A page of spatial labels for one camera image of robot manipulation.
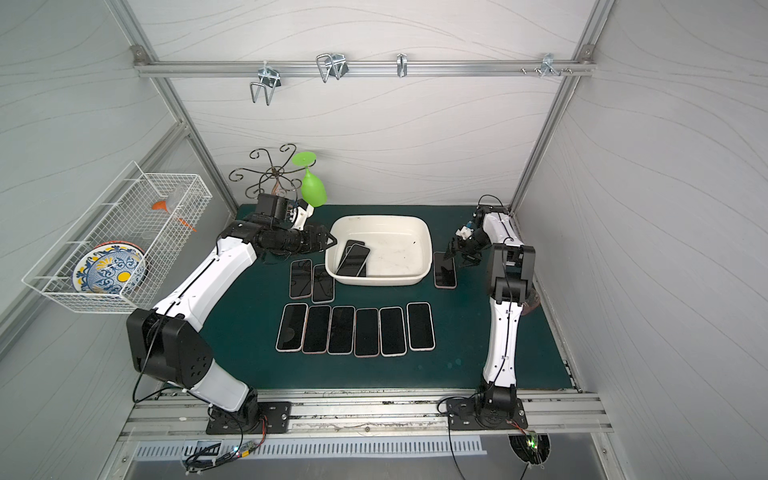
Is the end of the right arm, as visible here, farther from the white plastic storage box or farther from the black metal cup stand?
the black metal cup stand

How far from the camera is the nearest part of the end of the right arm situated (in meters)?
0.91

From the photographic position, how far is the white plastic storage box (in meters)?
1.00

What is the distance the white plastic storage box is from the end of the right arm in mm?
98

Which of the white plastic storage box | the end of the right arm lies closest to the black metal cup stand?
the white plastic storage box
